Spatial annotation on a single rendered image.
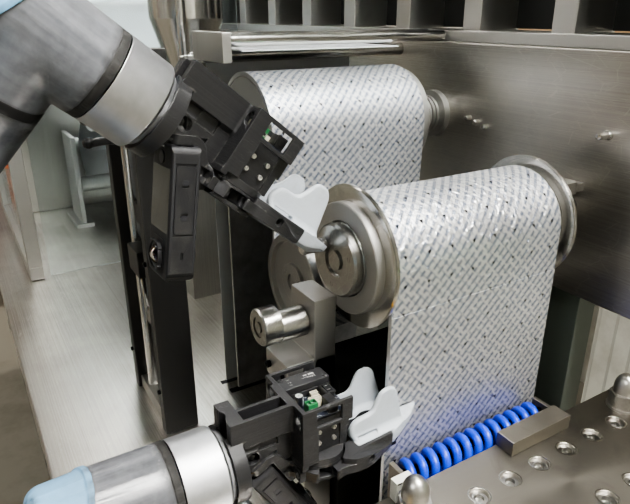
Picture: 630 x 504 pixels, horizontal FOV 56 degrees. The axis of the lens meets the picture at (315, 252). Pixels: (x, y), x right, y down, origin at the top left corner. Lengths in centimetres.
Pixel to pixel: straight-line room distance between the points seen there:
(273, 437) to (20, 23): 37
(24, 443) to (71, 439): 158
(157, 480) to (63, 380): 63
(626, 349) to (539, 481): 174
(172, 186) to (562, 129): 51
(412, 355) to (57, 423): 60
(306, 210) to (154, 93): 18
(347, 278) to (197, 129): 20
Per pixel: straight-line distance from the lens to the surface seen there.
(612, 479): 73
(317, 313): 62
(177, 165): 48
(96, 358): 116
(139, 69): 46
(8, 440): 260
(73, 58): 44
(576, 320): 85
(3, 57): 45
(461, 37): 93
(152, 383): 102
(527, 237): 68
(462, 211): 62
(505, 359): 73
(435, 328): 62
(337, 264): 59
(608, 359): 247
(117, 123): 46
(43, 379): 113
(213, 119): 50
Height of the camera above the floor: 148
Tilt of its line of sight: 22 degrees down
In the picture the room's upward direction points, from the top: straight up
